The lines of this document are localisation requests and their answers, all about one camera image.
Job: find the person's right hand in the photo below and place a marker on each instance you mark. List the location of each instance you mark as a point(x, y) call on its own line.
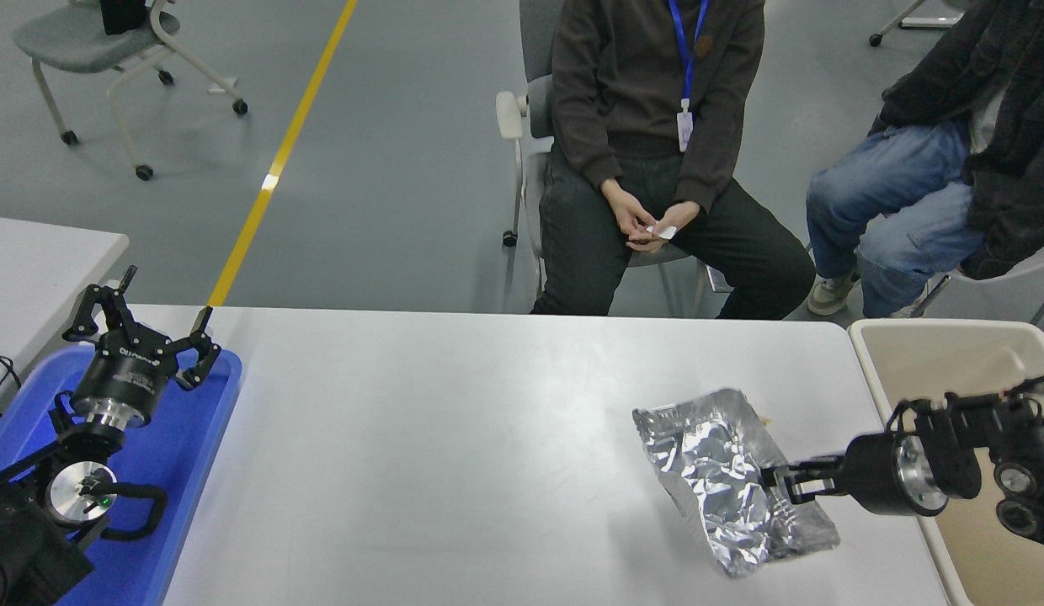
point(627, 210)

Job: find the person's left hand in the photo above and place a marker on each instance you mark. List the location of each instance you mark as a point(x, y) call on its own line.
point(669, 227)

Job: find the person in blue jeans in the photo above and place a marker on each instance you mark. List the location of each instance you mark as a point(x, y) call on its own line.
point(892, 185)

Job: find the small white paper slip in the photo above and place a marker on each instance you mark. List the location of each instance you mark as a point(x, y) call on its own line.
point(663, 231)

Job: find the large pale plastic bin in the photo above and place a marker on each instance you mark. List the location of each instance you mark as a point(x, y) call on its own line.
point(926, 353)

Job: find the yellow floor tape line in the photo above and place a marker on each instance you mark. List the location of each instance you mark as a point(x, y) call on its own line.
point(274, 168)

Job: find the white side table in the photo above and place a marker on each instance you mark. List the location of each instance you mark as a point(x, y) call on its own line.
point(42, 269)

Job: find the blue plastic tray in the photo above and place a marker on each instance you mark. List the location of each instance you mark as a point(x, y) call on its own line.
point(181, 471)

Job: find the black bag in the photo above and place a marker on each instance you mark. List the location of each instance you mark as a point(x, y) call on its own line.
point(122, 17)

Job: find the grey wheeled chair with bag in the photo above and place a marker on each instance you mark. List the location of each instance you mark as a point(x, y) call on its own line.
point(76, 38)

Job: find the grey chair with white armrest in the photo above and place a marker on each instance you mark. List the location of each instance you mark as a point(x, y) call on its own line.
point(539, 109)

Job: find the grey chair with metal legs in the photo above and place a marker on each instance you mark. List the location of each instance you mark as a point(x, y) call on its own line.
point(1036, 257)

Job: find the wheeled chair with white legs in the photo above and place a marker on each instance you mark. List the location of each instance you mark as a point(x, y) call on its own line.
point(897, 18)

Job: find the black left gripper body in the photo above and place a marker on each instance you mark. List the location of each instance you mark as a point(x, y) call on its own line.
point(126, 372)

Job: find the silver foil tray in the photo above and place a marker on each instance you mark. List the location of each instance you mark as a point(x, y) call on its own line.
point(707, 454)

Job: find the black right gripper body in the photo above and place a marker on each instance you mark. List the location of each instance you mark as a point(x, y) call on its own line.
point(871, 473)

